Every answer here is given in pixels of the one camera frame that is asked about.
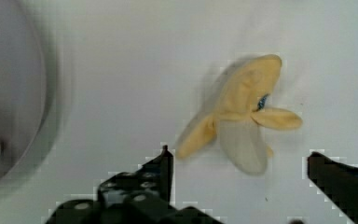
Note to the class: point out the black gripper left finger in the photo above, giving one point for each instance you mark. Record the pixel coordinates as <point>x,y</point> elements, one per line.
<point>140,197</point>

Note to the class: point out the yellow plush peeled banana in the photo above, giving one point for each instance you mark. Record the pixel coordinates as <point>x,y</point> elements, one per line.
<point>238,115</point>

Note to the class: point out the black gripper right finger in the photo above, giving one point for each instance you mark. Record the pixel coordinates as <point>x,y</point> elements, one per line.
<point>337,181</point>

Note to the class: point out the grey round plate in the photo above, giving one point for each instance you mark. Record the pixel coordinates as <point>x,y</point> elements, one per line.
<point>24,91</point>

